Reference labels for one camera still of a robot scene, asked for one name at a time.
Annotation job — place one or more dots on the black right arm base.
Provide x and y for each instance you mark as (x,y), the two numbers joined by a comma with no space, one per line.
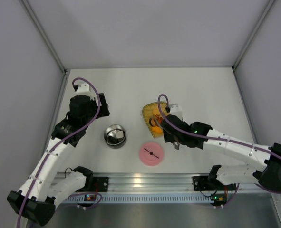
(204,183)

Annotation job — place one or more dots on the pink round lid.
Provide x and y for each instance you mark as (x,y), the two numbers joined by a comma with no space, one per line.
(151,154)

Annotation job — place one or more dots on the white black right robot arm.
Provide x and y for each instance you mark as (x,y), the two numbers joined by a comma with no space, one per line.
(261,165)

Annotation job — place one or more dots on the stainless steel tongs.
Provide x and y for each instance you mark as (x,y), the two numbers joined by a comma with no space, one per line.
(168,136)

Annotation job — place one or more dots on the left aluminium frame post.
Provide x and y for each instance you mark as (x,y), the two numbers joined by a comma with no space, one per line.
(38,26)

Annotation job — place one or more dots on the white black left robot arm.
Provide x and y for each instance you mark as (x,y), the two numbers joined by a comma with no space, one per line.
(37,199)

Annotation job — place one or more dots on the stainless steel round bowl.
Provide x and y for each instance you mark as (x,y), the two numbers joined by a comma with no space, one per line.
(111,128)

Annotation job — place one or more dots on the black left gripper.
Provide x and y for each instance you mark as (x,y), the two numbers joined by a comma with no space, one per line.
(102,106)

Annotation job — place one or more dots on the white slotted cable duct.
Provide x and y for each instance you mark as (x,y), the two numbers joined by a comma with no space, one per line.
(153,198)

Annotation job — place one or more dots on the aluminium frame post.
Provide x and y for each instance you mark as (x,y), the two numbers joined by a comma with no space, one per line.
(242,54)
(38,26)

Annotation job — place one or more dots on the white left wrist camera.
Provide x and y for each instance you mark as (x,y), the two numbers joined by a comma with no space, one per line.
(84,89)

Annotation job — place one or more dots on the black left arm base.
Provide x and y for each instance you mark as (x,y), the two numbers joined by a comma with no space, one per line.
(95,184)

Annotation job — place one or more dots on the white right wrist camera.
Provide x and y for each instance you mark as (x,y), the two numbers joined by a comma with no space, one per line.
(175,109)

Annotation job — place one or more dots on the black white sushi roll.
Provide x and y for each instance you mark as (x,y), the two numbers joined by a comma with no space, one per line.
(115,136)

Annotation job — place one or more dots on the aluminium mounting rail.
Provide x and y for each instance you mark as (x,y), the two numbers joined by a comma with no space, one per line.
(147,183)

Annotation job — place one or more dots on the green bamboo woven tray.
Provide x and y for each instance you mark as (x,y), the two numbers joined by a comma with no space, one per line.
(147,112)

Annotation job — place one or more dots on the right aluminium frame post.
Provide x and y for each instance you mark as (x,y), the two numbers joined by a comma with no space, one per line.
(242,54)

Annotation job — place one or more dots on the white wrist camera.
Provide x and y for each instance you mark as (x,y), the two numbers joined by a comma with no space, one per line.
(175,109)
(84,89)

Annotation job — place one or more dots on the orange fish shaped cake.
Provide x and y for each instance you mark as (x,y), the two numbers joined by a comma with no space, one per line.
(157,130)

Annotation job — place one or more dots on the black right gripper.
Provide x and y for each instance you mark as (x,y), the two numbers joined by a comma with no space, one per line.
(168,130)

